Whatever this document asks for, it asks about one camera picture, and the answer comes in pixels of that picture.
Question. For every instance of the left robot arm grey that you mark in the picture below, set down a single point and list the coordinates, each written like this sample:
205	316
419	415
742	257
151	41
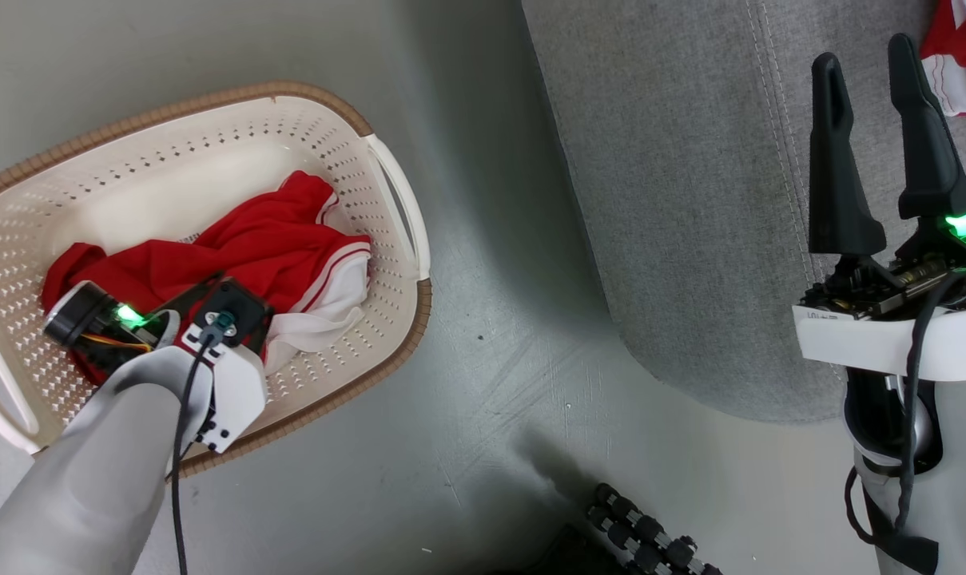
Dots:
91	479

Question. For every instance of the red and white garment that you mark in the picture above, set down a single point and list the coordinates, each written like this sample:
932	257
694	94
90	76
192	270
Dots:
962	48
251	247

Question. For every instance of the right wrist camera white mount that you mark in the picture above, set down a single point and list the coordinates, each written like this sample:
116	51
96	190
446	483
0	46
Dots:
858	347

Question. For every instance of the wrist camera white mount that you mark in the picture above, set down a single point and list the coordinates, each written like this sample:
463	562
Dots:
858	347
239	383

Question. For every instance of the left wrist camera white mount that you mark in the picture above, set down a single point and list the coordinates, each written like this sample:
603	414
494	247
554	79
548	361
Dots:
239	383

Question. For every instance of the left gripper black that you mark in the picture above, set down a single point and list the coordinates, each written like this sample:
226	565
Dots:
83	319

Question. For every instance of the cream perforated laundry basket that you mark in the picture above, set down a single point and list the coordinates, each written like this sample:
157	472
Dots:
171	168

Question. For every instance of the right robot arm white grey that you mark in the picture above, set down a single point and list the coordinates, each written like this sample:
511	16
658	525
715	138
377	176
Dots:
962	479

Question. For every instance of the grey fabric sofa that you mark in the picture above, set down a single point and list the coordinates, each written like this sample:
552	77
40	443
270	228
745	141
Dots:
690	200

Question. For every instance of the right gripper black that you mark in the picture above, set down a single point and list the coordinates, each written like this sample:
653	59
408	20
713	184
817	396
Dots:
874	291

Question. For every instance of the black robot base roller wheel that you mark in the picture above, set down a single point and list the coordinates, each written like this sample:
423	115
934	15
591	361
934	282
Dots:
650	535

